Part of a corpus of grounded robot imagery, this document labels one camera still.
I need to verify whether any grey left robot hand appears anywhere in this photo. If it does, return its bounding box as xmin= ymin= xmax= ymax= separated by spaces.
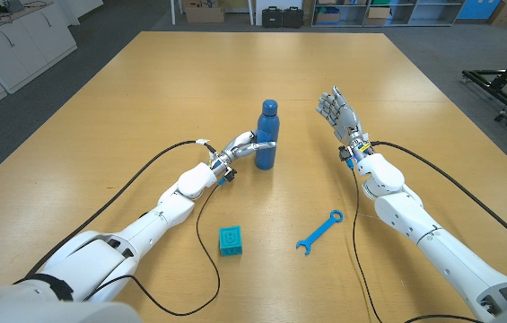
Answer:
xmin=221 ymin=129 xmax=278 ymax=163

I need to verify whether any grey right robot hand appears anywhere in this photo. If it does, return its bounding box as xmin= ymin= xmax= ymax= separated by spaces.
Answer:
xmin=316 ymin=85 xmax=369 ymax=147

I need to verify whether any blue metal bottle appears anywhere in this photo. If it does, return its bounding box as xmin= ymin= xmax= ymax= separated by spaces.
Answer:
xmin=255 ymin=99 xmax=280 ymax=171

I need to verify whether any teal toy block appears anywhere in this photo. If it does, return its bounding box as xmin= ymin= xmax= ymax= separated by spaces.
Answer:
xmin=218 ymin=225 xmax=243 ymax=258

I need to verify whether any blue plastic wrench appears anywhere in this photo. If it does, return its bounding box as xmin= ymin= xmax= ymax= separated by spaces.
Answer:
xmin=295 ymin=209 xmax=345 ymax=256

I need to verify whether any small cardboard box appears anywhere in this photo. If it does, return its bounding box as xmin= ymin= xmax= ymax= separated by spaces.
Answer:
xmin=363 ymin=5 xmax=391 ymax=26

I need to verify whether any black equipment case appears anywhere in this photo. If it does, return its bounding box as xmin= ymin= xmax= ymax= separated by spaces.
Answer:
xmin=282 ymin=5 xmax=304 ymax=29
xmin=261 ymin=5 xmax=284 ymax=29

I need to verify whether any grey metal shelf unit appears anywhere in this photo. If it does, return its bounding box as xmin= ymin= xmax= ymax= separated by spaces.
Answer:
xmin=310 ymin=0 xmax=466 ymax=28

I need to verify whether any large cardboard box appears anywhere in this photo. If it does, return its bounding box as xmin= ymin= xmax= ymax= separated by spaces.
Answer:
xmin=184 ymin=0 xmax=226 ymax=24

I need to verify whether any black metal stand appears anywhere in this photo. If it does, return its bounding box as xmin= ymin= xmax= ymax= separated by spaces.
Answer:
xmin=461 ymin=38 xmax=507 ymax=144

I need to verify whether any blue panel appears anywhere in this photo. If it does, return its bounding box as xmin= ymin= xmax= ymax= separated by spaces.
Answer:
xmin=457 ymin=0 xmax=490 ymax=21

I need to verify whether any white cabinet row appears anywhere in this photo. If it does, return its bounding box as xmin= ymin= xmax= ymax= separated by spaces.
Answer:
xmin=0 ymin=0 xmax=78 ymax=125

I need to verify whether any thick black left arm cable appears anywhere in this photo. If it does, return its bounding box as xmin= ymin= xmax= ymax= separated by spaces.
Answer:
xmin=23 ymin=138 xmax=218 ymax=278

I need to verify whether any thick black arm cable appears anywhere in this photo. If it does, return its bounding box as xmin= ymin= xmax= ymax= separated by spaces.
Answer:
xmin=23 ymin=138 xmax=218 ymax=278
xmin=369 ymin=140 xmax=507 ymax=258

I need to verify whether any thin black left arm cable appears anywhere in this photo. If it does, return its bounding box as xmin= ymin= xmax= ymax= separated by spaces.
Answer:
xmin=83 ymin=181 xmax=222 ymax=317

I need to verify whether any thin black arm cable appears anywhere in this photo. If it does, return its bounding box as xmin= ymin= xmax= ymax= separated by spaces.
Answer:
xmin=83 ymin=181 xmax=222 ymax=317
xmin=350 ymin=164 xmax=483 ymax=323

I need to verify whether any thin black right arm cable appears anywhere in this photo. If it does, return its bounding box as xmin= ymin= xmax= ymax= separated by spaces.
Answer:
xmin=350 ymin=164 xmax=483 ymax=323

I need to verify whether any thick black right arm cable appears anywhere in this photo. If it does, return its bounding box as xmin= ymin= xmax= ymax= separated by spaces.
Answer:
xmin=369 ymin=140 xmax=507 ymax=258

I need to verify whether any white table frame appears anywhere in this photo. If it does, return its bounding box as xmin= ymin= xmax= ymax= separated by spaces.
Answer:
xmin=170 ymin=0 xmax=257 ymax=27

